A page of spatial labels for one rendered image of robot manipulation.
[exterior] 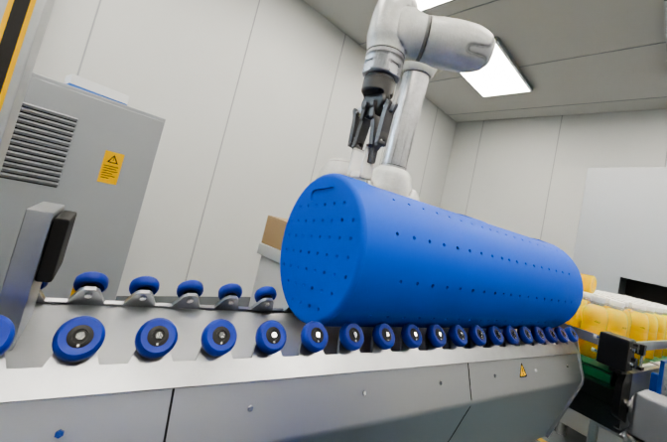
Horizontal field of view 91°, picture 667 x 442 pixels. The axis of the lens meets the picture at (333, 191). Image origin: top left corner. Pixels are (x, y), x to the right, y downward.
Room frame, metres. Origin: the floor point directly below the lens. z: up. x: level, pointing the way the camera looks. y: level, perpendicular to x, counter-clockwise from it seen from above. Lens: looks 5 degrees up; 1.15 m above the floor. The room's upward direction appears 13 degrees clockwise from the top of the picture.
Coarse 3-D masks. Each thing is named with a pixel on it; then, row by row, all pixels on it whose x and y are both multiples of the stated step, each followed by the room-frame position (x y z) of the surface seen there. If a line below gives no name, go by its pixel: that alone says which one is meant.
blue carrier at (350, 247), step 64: (320, 192) 0.66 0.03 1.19; (384, 192) 0.62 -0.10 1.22; (320, 256) 0.61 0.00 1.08; (384, 256) 0.54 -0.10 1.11; (448, 256) 0.63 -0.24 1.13; (512, 256) 0.78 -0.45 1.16; (320, 320) 0.57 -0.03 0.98; (384, 320) 0.61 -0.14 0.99; (448, 320) 0.71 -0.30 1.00; (512, 320) 0.84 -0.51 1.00
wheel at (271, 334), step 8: (272, 320) 0.50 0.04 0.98; (264, 328) 0.48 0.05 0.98; (272, 328) 0.49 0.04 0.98; (280, 328) 0.50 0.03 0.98; (256, 336) 0.48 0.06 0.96; (264, 336) 0.48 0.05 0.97; (272, 336) 0.48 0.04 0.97; (280, 336) 0.49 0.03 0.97; (256, 344) 0.48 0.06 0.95; (264, 344) 0.47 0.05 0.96; (272, 344) 0.48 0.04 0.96; (280, 344) 0.49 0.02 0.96; (264, 352) 0.48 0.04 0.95; (272, 352) 0.48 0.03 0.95
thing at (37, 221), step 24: (24, 216) 0.37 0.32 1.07; (48, 216) 0.38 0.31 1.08; (72, 216) 0.43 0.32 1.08; (24, 240) 0.37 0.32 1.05; (48, 240) 0.39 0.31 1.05; (24, 264) 0.37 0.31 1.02; (48, 264) 0.39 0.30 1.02; (24, 288) 0.38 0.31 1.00; (0, 312) 0.37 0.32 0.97; (24, 312) 0.38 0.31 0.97
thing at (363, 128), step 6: (366, 102) 0.74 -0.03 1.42; (366, 108) 0.74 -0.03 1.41; (360, 114) 0.75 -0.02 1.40; (360, 120) 0.75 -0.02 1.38; (366, 120) 0.75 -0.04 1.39; (360, 126) 0.75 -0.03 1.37; (366, 126) 0.75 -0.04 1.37; (360, 132) 0.75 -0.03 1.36; (366, 132) 0.76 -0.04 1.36; (354, 138) 0.76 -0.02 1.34; (360, 138) 0.76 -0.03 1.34; (354, 144) 0.76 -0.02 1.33; (360, 144) 0.77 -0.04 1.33
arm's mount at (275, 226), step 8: (272, 216) 1.28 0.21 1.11; (272, 224) 1.23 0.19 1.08; (280, 224) 1.20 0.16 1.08; (264, 232) 1.26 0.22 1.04; (272, 232) 1.22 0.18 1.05; (280, 232) 1.19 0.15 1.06; (264, 240) 1.25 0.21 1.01; (272, 240) 1.22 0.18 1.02; (280, 240) 1.18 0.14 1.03; (280, 248) 1.17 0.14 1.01
